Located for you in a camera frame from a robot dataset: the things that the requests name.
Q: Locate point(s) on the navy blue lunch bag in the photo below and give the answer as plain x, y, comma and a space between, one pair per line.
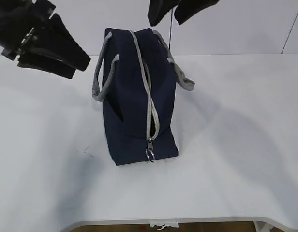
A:
135, 80

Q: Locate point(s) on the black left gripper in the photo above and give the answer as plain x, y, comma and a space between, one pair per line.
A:
52, 49

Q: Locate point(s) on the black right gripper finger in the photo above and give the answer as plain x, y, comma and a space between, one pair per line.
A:
188, 8
158, 9

